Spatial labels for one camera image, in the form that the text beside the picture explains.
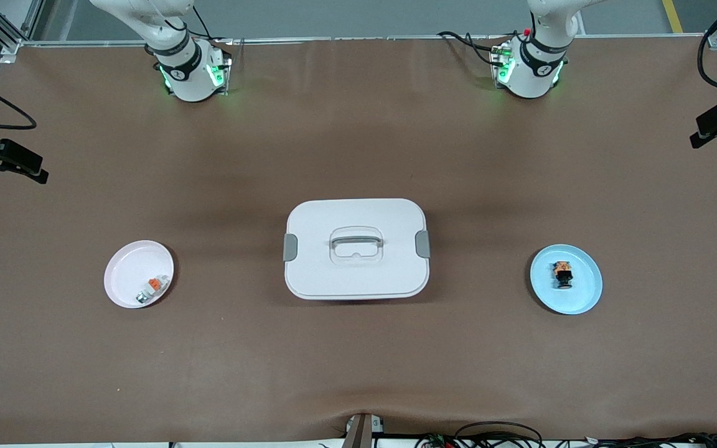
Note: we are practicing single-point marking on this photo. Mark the black orange push-button switch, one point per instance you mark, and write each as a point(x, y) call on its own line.
point(562, 275)

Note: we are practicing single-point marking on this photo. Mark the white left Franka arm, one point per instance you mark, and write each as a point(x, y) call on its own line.
point(536, 68)

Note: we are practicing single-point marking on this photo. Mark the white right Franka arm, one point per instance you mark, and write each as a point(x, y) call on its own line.
point(187, 74)

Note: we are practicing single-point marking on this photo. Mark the pale lidded storage box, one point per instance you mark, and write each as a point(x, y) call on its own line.
point(358, 274)

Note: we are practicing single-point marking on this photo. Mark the pale pink round plate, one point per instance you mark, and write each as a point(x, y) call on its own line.
point(128, 274)

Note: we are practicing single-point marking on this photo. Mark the light blue round plate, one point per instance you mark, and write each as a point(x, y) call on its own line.
point(582, 295)

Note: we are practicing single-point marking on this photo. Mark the white orange push-button switch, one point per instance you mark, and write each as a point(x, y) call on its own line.
point(154, 285)

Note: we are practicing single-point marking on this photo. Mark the aluminium table edge rail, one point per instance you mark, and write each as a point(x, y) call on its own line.
point(365, 39)

